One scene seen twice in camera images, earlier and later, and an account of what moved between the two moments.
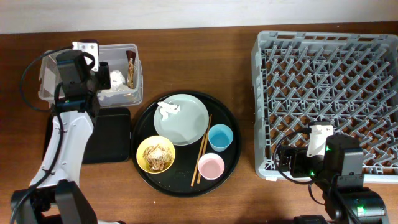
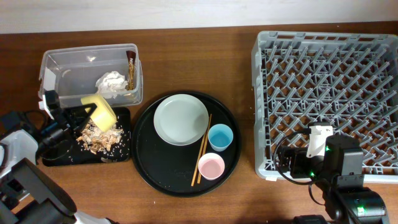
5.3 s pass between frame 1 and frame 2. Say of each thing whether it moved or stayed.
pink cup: stayed
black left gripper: moved
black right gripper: stayed
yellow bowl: moved
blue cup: stayed
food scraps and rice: moved
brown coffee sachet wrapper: stayed
